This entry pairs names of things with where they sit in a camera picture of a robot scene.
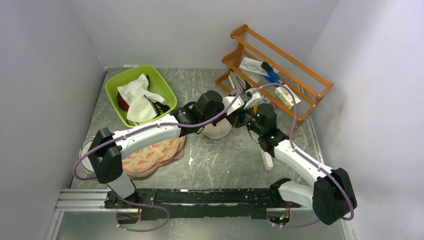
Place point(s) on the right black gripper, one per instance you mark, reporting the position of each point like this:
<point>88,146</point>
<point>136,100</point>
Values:
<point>238,116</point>

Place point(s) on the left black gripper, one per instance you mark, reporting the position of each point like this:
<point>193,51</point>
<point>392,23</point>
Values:
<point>222,117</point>

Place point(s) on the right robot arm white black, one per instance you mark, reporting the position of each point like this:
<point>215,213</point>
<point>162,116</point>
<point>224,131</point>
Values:
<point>329,192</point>

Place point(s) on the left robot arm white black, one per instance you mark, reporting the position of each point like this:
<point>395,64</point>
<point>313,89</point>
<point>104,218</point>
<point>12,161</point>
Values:
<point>108,149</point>

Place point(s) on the white plastic bar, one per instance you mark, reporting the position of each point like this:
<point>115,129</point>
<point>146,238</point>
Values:
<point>267,160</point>

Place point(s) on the white green box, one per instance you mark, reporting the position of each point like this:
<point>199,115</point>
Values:
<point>287,96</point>

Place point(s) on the white black items under rack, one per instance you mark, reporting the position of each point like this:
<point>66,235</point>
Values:
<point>237,82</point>

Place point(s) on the orange wooden rack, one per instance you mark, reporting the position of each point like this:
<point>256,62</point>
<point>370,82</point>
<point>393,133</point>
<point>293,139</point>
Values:
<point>309,86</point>

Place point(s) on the green plastic basin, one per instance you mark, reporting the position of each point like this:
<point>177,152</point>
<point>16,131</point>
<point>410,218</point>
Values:
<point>158,85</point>

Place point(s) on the white packet on rack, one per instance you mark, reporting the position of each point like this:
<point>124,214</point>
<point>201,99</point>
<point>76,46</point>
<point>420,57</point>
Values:
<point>253,66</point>

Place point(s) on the white cloth in basin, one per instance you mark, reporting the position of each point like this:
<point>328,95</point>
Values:
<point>140,105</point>

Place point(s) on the floral peach placemat stack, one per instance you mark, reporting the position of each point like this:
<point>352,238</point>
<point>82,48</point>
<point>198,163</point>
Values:
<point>147,160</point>

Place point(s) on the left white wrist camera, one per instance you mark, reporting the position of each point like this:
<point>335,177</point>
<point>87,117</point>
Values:
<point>232,103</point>

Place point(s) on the blue handled tool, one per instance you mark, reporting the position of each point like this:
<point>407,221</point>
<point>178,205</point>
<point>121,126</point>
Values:
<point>272,75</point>

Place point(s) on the aluminium rail frame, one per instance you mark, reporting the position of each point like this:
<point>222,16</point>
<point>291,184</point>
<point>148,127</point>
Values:
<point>81,200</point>

